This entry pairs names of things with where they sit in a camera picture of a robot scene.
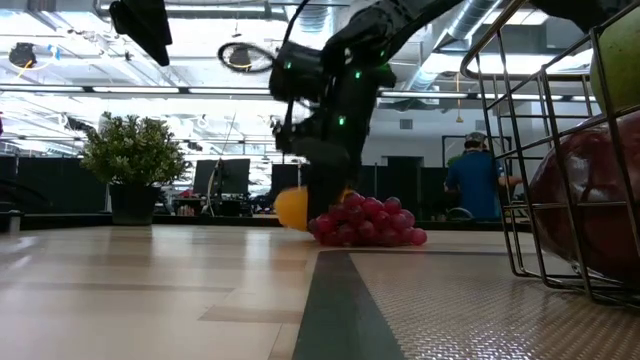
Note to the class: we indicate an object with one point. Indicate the grey bordered table mat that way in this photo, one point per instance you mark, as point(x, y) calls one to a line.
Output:
point(450, 320)

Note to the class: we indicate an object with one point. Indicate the black room partition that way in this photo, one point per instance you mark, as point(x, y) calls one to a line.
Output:
point(55, 185)
point(285, 180)

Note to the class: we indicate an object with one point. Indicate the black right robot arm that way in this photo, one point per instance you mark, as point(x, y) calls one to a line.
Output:
point(400, 20)

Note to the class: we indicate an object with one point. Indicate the small grey post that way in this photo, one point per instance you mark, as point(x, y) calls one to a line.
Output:
point(14, 221)

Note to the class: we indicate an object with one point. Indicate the green apple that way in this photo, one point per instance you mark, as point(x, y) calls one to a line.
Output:
point(622, 60)

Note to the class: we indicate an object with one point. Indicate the green potted plant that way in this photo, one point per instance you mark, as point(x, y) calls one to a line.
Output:
point(132, 150)

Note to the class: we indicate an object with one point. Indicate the long light strip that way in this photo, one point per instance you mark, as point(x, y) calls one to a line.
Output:
point(150, 90)

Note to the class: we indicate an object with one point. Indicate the person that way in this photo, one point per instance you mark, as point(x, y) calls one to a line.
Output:
point(475, 185)

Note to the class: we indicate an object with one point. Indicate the yellow orange mango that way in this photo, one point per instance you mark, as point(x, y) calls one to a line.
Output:
point(292, 207)

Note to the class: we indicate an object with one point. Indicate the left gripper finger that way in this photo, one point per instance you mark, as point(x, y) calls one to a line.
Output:
point(145, 25)

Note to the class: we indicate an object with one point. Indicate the silver ventilation duct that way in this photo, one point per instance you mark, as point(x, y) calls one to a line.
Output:
point(312, 17)
point(475, 20)

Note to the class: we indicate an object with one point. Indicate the black computer monitors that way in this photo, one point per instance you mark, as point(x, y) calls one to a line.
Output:
point(225, 176)

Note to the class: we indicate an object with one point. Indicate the dark red fruit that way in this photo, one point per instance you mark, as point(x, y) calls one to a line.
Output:
point(585, 170)

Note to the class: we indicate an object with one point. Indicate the red grape bunch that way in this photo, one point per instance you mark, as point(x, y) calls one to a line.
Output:
point(370, 225)

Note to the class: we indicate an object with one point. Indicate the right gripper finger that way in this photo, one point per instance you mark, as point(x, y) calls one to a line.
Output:
point(327, 195)

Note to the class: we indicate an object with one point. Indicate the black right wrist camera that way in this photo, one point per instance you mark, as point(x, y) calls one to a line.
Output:
point(295, 70)

